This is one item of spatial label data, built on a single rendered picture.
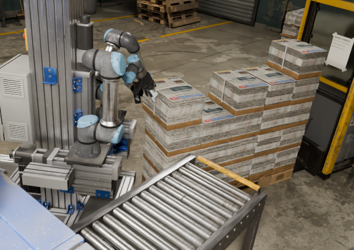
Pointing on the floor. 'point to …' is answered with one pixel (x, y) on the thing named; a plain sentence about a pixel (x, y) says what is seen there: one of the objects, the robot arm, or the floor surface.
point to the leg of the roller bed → (251, 232)
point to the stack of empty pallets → (157, 1)
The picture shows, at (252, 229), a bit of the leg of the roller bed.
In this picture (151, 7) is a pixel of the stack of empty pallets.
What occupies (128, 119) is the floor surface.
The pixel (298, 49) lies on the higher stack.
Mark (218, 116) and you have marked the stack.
